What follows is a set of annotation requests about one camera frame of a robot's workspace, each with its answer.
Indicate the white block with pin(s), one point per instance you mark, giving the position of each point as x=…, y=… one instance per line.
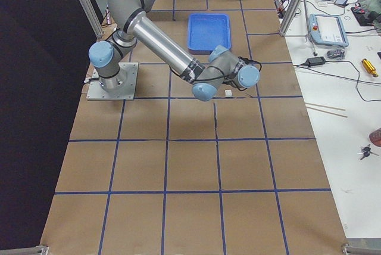
x=228, y=93

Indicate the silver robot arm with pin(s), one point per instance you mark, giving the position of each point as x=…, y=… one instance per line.
x=134, y=26

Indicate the blue plastic tray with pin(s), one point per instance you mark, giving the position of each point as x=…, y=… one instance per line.
x=206, y=31

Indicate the teach pendant tablet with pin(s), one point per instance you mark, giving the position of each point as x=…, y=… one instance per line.
x=327, y=30

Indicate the black smartphone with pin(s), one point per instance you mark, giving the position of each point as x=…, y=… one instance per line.
x=341, y=3

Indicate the black power adapter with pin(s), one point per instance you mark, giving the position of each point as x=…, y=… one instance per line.
x=315, y=61

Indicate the wooden stick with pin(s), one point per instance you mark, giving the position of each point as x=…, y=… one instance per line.
x=336, y=111

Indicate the brown paper table cover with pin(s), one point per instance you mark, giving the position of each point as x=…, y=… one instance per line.
x=168, y=174

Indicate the bunch of keys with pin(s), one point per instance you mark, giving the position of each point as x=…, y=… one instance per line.
x=365, y=152

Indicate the aluminium frame post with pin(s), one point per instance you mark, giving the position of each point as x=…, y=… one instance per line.
x=294, y=1

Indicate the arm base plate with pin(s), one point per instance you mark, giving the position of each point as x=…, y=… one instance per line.
x=120, y=87

